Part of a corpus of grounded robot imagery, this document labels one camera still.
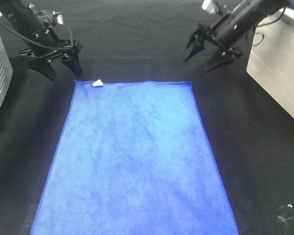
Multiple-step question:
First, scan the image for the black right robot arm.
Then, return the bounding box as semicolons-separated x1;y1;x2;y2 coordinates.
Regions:
183;0;291;72

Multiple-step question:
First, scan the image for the right clear tape piece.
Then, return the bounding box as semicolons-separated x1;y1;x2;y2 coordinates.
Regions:
272;204;294;226

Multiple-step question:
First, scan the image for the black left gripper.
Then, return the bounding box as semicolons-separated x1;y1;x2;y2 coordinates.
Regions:
17;10;82;81

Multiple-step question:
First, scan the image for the white slotted storage box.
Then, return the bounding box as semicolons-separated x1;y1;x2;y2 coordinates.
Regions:
246;8;294;118

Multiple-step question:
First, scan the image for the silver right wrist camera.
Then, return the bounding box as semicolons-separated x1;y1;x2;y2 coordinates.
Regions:
201;0;224;16

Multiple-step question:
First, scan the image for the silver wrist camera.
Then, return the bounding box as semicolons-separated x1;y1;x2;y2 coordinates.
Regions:
201;0;224;16
38;11;64;27

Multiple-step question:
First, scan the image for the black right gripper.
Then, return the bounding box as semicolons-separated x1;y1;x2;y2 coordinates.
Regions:
183;7;257;72

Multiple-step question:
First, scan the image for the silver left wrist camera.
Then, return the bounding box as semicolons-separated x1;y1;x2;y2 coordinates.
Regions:
38;11;64;27

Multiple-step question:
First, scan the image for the black table cloth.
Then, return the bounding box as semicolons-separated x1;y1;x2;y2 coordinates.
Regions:
0;0;294;235

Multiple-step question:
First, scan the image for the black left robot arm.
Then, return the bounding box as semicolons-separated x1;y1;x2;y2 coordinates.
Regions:
0;0;82;80

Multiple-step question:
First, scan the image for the blue microfibre towel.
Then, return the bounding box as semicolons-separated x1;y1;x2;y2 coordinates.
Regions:
31;81;238;235

